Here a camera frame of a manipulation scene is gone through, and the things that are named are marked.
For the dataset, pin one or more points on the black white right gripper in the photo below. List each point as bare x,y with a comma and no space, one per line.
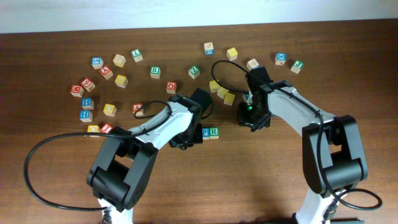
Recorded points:
253,121

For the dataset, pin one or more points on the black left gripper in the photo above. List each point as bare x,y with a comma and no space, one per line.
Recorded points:
185,140

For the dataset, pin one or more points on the blue P letter block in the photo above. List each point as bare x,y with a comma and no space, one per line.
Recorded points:
206,133

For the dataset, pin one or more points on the green r block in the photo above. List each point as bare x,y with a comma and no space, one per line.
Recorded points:
155,72
214,133

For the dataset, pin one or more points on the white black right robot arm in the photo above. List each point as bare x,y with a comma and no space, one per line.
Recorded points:
332,152

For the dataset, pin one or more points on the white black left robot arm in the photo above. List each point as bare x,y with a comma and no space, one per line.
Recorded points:
122,168

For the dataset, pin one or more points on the yellow S letter block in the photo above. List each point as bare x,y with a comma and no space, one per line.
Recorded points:
214,86

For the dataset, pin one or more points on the blue E letter block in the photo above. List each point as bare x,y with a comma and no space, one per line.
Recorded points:
245,97

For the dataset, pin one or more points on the yellow block cluster middle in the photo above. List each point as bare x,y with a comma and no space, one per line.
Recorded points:
221,92

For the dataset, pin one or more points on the yellow block cluster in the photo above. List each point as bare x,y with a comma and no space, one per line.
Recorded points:
221,92
229,99

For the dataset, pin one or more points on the yellow block cluster lower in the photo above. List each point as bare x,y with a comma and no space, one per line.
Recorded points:
229,99

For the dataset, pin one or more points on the green Z letter block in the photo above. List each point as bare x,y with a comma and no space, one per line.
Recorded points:
194,72

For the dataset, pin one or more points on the red O letter block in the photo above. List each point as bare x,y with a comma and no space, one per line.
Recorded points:
171,87

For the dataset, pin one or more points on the wooden block blue edge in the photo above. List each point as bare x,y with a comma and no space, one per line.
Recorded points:
251,64

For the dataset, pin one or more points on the wooden block blue side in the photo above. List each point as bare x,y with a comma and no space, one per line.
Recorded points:
209,48

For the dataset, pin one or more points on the yellow block top right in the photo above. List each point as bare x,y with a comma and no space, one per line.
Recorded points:
232,54

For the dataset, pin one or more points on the red A block lower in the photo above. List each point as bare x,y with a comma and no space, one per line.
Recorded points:
137,109

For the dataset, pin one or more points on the red a block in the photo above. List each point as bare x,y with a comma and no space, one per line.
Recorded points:
137,109
106,72

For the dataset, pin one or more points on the blue X letter block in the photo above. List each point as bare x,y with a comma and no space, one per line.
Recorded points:
280,58

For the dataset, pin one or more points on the green J letter block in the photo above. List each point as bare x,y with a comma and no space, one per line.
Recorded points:
297,66

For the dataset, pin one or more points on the green L letter block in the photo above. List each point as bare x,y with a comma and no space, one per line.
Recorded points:
137,55

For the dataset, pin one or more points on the yellow G letter block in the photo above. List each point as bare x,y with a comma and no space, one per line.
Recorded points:
121,81

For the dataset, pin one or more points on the yellow O block middle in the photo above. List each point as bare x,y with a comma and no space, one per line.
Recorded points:
110,110

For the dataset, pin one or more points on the yellow o block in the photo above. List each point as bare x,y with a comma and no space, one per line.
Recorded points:
93,129
110,110

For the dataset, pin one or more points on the plain wooden block yellow edge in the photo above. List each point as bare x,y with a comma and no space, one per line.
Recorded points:
119,60

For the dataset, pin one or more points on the red I letter block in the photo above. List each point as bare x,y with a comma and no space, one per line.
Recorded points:
106,128

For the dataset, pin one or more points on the red A block upper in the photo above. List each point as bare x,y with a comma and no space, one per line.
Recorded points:
106,72

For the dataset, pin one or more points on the yellow O block lower left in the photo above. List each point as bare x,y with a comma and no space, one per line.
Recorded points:
93,129

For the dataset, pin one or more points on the blue S letter block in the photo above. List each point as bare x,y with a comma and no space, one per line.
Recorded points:
97,63

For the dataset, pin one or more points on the blue H block upper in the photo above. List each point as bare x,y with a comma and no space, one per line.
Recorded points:
87,104

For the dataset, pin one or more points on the blue h block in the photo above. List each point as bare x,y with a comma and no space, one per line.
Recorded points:
87,104
86,116

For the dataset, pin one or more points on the red 6 number block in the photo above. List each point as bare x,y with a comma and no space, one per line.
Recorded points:
87,84

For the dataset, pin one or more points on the blue H block lower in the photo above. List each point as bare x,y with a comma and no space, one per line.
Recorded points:
86,116

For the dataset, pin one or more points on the red M letter block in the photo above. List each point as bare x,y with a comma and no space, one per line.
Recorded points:
77,91

